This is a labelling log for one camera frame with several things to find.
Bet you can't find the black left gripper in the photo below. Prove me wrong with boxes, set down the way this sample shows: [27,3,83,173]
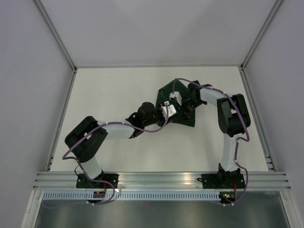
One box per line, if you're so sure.
[143,102,173,128]

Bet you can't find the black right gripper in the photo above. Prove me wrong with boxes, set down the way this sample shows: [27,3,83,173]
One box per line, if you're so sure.
[176,98,205,124]

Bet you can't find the green cloth napkin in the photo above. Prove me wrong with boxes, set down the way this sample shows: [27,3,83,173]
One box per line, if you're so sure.
[155,81,195,127]

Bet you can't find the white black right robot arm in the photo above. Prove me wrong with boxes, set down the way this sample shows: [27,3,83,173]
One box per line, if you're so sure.
[183,80,251,189]

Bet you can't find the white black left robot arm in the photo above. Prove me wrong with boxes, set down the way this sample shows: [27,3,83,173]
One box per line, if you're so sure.
[62,101,175,189]

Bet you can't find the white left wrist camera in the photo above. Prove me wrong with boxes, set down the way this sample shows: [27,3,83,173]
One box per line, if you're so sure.
[161,101,177,119]

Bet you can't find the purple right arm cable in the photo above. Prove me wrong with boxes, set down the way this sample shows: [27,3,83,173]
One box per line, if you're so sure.
[172,77,250,207]

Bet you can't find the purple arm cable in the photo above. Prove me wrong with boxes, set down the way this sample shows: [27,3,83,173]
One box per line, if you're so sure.
[41,105,171,209]
[172,77,250,207]

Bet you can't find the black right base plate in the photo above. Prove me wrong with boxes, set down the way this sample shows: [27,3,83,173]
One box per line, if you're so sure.
[197,173,245,189]

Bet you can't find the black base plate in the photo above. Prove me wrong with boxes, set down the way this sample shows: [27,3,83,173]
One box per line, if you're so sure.
[197,173,245,189]
[76,173,119,189]

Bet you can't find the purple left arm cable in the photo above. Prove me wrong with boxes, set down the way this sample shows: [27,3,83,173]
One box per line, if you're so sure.
[41,105,171,209]

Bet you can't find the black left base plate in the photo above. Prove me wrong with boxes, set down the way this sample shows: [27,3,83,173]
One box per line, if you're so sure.
[76,173,119,189]

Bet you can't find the aluminium frame rail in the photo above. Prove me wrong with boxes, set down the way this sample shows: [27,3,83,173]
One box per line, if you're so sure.
[33,171,291,191]

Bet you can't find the white slotted cable duct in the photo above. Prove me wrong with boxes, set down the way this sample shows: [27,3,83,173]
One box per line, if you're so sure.
[43,191,220,201]

